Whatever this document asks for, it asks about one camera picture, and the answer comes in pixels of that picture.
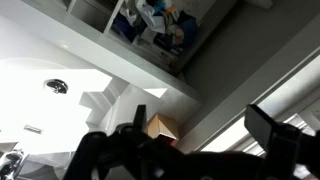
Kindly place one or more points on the open grey vanity drawer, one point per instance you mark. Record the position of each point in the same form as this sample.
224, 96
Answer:
90, 13

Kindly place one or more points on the blue cloth item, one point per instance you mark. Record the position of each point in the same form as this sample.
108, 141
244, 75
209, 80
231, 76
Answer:
123, 26

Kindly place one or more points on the dark blue pouch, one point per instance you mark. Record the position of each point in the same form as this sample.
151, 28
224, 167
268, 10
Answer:
188, 30

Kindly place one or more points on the chrome basin faucet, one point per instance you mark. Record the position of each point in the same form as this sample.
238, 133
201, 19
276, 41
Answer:
10, 163

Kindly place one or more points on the cream box with orange inside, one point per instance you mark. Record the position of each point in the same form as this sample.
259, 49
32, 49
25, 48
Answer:
160, 125

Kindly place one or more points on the white washbasin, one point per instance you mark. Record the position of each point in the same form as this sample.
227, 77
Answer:
33, 106

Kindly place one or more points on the chrome overflow slot cover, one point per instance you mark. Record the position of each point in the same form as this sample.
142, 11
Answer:
32, 129

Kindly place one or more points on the chrome sink drain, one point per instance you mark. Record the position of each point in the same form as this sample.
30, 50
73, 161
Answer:
56, 86

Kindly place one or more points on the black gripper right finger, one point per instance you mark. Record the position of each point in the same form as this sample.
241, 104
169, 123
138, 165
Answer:
263, 130

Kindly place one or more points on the printed white carton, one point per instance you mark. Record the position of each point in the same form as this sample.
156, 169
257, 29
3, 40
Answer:
150, 46

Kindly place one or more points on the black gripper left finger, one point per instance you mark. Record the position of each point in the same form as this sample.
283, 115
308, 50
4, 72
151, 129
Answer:
110, 150

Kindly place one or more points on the teal packet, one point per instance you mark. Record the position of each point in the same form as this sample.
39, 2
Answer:
160, 6

